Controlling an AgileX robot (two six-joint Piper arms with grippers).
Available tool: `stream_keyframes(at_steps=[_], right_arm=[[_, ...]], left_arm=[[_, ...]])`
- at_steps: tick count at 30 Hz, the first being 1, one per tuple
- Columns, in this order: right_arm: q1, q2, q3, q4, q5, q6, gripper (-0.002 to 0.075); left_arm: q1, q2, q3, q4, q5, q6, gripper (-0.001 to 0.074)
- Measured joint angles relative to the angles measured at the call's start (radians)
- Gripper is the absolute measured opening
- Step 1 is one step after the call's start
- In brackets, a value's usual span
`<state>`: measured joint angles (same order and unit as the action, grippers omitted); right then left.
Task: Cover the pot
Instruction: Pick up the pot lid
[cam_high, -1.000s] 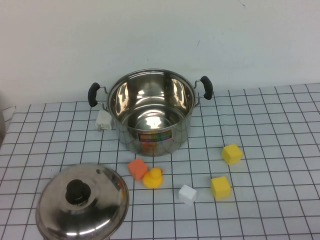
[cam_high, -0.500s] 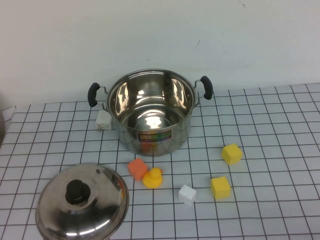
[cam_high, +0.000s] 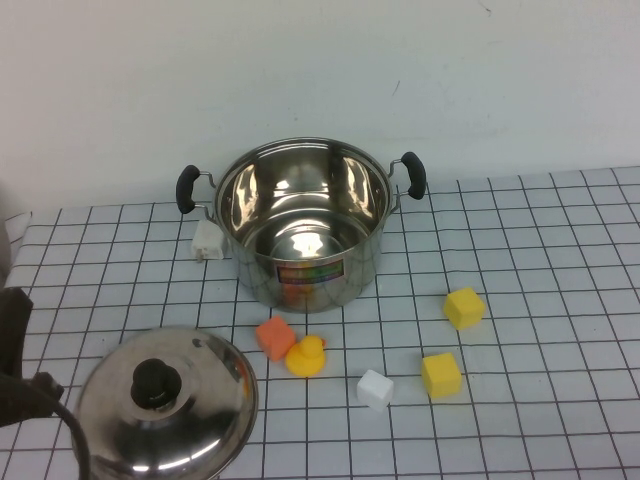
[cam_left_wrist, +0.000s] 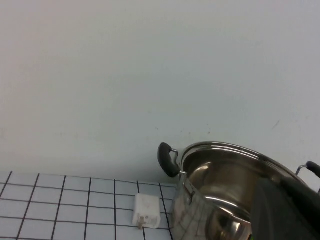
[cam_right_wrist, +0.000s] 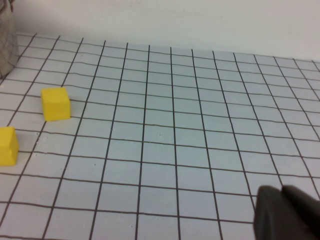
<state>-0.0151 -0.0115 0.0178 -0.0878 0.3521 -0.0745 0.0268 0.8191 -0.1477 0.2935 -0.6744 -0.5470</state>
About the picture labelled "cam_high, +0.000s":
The grey object at edge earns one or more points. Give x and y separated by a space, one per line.
4 250

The white foam cube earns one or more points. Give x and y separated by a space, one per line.
375 390

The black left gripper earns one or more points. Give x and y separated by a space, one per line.
25 400

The white power adapter plug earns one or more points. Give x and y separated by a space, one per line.
210 245

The yellow rubber duck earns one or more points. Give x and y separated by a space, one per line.
302 362

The orange foam cube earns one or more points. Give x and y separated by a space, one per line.
274 337

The stainless steel pot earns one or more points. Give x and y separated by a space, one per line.
250 200

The white black grid tablecloth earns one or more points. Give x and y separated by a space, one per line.
550 300

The yellow foam cube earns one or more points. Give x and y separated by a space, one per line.
465 307
440 375

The steel lid with black knob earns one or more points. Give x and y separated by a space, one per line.
200 425

